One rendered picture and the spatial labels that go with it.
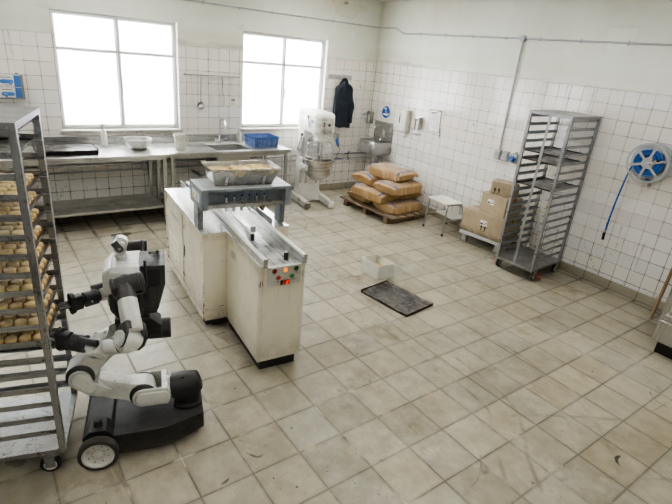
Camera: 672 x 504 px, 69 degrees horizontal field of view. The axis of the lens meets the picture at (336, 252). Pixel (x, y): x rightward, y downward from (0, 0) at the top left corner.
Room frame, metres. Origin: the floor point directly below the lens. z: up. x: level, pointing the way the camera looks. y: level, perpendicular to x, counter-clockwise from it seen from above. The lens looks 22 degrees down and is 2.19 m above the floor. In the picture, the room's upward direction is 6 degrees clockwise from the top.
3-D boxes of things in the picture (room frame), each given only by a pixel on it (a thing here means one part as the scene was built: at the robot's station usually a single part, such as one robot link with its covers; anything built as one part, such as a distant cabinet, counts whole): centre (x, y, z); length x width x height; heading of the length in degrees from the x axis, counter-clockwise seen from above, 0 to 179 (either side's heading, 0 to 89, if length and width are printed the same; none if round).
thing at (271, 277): (2.98, 0.33, 0.77); 0.24 x 0.04 x 0.14; 122
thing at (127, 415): (2.29, 1.03, 0.19); 0.64 x 0.52 x 0.33; 111
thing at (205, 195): (3.72, 0.80, 1.01); 0.72 x 0.33 x 0.34; 122
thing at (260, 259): (3.74, 0.98, 0.87); 2.01 x 0.03 x 0.07; 32
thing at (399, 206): (6.99, -0.86, 0.19); 0.72 x 0.42 x 0.15; 132
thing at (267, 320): (3.29, 0.53, 0.45); 0.70 x 0.34 x 0.90; 32
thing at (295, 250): (3.89, 0.73, 0.87); 2.01 x 0.03 x 0.07; 32
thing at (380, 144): (8.11, -0.51, 0.93); 0.99 x 0.38 x 1.09; 38
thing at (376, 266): (4.85, -0.46, 0.08); 0.30 x 0.22 x 0.16; 37
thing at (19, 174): (1.93, 1.33, 0.97); 0.03 x 0.03 x 1.70; 21
